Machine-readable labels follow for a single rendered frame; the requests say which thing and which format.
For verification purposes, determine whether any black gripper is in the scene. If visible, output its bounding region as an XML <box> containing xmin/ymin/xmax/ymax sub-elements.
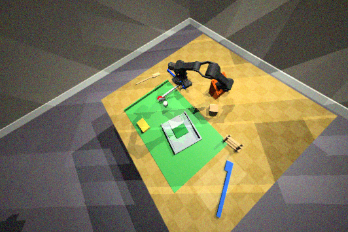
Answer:
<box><xmin>175</xmin><ymin>73</ymin><xmax>192</xmax><ymax>88</ymax></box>

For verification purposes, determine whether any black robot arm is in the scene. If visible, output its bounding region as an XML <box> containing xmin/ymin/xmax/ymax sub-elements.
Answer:
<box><xmin>168</xmin><ymin>60</ymin><xmax>234</xmax><ymax>92</ymax></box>

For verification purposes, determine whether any green flat mat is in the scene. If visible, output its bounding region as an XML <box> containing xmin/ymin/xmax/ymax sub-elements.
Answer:
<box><xmin>126</xmin><ymin>82</ymin><xmax>228</xmax><ymax>193</ymax></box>

